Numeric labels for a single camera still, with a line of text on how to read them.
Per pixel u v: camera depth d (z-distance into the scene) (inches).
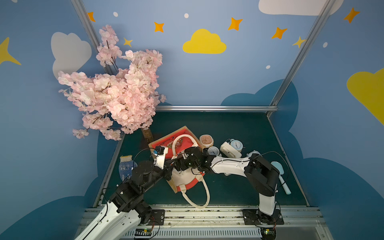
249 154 36.6
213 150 37.7
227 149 36.9
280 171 36.2
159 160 23.4
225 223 28.9
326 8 27.6
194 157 26.6
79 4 26.6
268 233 28.9
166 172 23.3
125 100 21.9
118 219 18.3
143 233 28.8
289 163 39.0
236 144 38.7
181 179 33.8
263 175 19.3
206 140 40.0
